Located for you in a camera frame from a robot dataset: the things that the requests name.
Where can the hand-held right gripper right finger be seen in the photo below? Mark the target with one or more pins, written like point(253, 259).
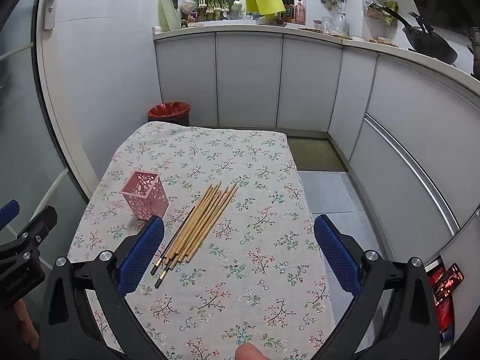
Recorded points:
point(337, 255)

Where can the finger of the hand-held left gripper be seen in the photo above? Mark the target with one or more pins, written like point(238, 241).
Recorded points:
point(39, 225)
point(9, 212)

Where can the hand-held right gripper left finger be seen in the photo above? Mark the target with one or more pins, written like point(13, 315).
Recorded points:
point(140, 255)

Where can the pink perforated utensil holder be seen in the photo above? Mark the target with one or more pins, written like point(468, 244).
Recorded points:
point(144, 197)

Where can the bundle of bamboo chopsticks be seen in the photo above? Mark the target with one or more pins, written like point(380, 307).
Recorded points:
point(202, 225)

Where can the person's left hand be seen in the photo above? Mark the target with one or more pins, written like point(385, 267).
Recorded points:
point(24, 322)

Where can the person's right hand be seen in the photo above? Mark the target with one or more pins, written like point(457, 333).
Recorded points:
point(248, 351)

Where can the frosted glass door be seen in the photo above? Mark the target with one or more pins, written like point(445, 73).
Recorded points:
point(22, 120)

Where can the floral tablecloth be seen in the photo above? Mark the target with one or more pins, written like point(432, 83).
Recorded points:
point(243, 232)

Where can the olive floor mat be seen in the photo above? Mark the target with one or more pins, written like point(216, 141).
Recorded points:
point(315, 154)

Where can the red packets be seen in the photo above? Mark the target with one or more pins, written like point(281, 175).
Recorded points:
point(444, 288)

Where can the bin with red bag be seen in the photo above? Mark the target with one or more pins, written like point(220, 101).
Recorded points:
point(168, 111)

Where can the clear glass jar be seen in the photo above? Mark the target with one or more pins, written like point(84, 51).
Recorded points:
point(337, 24)

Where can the black wok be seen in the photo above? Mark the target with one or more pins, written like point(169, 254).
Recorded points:
point(431, 43)

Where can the pale green round board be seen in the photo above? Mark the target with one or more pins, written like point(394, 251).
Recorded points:
point(168, 13)

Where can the pink soap bottle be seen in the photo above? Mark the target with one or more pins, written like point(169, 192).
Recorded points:
point(300, 13)

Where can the white kitchen countertop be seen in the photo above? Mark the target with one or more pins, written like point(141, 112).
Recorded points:
point(240, 27)

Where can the dark sauce bottles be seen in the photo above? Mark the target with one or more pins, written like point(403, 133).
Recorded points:
point(288, 9)

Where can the sprouting garlic plants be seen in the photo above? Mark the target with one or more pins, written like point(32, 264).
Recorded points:
point(213, 7)

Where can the yellow cloth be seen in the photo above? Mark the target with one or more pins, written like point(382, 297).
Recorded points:
point(266, 3)

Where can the wall rack with packets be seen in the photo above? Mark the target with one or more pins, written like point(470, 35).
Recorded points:
point(380, 13)

